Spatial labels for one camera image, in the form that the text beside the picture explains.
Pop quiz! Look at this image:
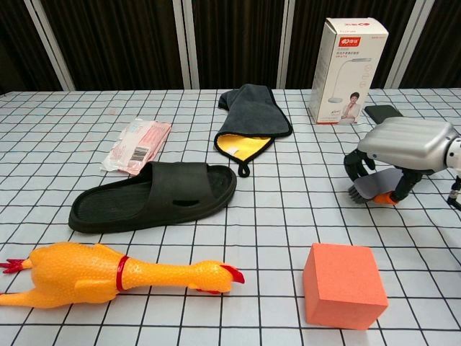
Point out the yellow rubber chicken toy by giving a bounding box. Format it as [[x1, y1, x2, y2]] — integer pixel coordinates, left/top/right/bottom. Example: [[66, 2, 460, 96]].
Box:
[[0, 241, 246, 309]]

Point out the pink wet wipes packet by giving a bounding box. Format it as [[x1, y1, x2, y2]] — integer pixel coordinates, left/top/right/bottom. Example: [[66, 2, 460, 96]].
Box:
[[99, 117, 172, 177]]

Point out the white lamp carton box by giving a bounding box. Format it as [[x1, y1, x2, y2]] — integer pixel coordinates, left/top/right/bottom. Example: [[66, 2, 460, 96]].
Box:
[[308, 17, 389, 125]]

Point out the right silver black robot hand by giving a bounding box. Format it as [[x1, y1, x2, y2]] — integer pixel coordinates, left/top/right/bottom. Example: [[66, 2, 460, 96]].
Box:
[[342, 117, 455, 208]]

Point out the orange foam cube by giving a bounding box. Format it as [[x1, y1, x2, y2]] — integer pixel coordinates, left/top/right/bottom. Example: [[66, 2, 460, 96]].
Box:
[[302, 242, 389, 331]]

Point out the black folding partition screen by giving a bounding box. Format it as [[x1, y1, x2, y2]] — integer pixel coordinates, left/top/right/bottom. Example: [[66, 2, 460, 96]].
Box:
[[0, 0, 461, 93]]

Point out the black slipper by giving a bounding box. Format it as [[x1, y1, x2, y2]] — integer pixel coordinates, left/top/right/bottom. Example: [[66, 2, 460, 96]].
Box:
[[68, 161, 238, 234]]

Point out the grey and yellow towel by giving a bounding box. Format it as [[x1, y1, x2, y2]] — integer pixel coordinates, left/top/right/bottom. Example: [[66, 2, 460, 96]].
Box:
[[214, 83, 293, 178]]

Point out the black smartphone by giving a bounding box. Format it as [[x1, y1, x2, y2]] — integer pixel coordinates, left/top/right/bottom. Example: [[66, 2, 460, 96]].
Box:
[[363, 104, 404, 125]]

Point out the white checkered tablecloth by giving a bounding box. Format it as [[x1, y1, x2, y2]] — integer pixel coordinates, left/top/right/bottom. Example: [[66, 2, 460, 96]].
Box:
[[0, 86, 461, 346]]

